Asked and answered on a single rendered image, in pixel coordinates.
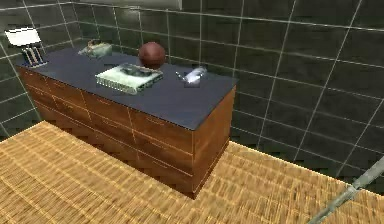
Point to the white shiny small object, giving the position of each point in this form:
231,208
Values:
193,75

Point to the dark red ball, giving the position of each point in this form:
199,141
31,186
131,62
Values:
152,55

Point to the brown wooden chest of drawers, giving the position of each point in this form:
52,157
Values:
156,130

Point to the pale green book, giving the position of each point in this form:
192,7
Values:
128,78

